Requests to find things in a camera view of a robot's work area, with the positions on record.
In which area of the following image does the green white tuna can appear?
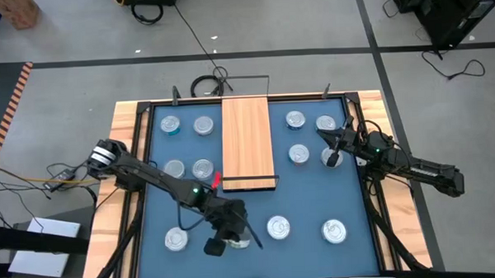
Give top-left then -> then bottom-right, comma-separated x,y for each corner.
319,145 -> 344,169
192,115 -> 215,138
163,158 -> 187,181

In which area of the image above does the orange black hazard strip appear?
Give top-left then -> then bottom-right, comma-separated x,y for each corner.
0,60 -> 38,167

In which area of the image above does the cardboard box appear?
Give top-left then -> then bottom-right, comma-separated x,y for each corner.
0,0 -> 41,32

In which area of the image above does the silver-lidded tuna can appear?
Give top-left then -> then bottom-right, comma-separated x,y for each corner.
229,235 -> 252,251
285,109 -> 308,132
320,218 -> 348,245

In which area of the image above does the black aluminium table frame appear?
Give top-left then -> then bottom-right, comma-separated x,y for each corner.
78,89 -> 433,278

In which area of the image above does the wooden shelf with black frame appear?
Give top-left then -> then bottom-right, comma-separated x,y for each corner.
214,73 -> 281,194

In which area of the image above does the dark blue albacore tuna can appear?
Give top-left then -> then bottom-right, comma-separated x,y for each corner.
191,158 -> 216,182
266,214 -> 292,242
314,114 -> 338,134

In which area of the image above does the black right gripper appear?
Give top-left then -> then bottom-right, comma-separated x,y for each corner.
315,113 -> 368,157

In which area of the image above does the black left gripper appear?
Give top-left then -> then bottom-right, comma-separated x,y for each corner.
207,197 -> 265,252

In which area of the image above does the white panel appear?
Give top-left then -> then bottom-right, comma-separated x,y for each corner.
5,214 -> 84,278

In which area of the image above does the coiled black cable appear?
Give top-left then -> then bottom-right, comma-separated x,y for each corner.
189,73 -> 226,99
130,2 -> 165,26

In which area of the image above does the black computer cart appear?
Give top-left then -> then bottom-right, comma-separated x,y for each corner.
392,0 -> 495,52

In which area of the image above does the teal yellowfin tuna can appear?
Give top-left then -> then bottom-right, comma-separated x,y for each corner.
159,114 -> 182,137
164,226 -> 190,253
287,143 -> 311,167

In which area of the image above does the long black floor cable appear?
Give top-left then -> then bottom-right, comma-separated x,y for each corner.
173,2 -> 233,94

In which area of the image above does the black beam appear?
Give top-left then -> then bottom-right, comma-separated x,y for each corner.
0,220 -> 92,258

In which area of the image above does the black power adapter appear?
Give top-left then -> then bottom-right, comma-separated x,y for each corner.
41,167 -> 78,192

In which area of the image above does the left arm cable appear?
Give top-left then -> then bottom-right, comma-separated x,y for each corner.
172,196 -> 213,233

